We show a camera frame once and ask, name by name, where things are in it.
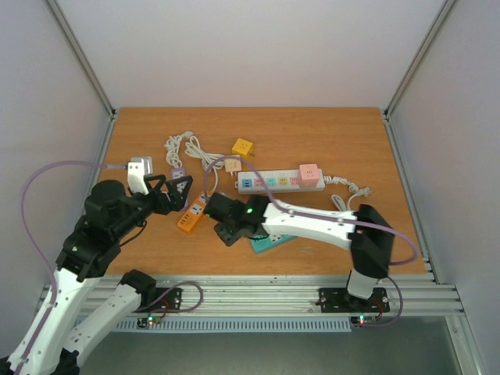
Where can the purple power strip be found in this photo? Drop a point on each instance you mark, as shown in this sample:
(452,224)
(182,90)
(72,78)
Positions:
(177,173)

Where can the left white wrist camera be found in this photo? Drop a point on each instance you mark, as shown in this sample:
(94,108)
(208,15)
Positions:
(138,169)

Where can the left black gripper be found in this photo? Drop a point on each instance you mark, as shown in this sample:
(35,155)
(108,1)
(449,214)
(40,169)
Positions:
(178,201)

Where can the aluminium rail frame front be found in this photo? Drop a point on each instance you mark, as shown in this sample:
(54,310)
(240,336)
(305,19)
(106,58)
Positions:
(294,295)

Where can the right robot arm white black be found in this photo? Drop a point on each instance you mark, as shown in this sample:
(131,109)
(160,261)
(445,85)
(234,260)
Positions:
(363,233)

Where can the teal power strip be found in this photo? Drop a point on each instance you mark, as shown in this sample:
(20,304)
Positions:
(263,244)

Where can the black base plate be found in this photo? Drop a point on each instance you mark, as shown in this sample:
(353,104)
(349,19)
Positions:
(163,300)
(338,300)

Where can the pink cube socket adapter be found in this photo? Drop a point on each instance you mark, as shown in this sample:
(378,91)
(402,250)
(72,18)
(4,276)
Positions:
(309,175)

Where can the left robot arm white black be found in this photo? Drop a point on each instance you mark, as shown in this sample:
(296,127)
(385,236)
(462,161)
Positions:
(54,344)

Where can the orange power strip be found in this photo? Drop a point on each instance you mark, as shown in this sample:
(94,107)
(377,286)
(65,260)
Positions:
(194,213)

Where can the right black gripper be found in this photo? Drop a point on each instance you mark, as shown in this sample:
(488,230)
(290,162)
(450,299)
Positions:
(225,233)

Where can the aluminium corner post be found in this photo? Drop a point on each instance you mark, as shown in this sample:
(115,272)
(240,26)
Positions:
(67,31)
(435,28)

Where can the left aluminium corner post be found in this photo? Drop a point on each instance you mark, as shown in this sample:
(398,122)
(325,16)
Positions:
(67,31)

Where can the yellow cube socket adapter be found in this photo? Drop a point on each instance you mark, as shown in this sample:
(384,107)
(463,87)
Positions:
(243,148)

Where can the right small circuit board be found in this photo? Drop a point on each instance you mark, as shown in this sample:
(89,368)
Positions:
(363,320)

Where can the grey slotted cable duct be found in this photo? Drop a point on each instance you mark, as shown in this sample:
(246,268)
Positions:
(222,325)

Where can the right aluminium corner post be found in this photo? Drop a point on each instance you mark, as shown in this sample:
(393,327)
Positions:
(435,28)

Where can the long white power strip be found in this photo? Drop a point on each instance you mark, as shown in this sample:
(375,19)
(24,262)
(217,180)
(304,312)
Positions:
(277,181)

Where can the beige cube socket adapter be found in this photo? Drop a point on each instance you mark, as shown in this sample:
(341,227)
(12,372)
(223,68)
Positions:
(232,165)

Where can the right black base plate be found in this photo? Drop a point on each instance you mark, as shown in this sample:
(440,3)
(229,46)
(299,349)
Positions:
(338,300)

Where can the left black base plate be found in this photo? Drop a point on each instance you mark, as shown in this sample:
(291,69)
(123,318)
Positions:
(163,300)

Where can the small circuit board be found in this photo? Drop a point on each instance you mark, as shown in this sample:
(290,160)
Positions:
(148,322)
(363,320)

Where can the left small circuit board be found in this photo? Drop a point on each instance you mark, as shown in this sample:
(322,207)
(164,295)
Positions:
(148,322)

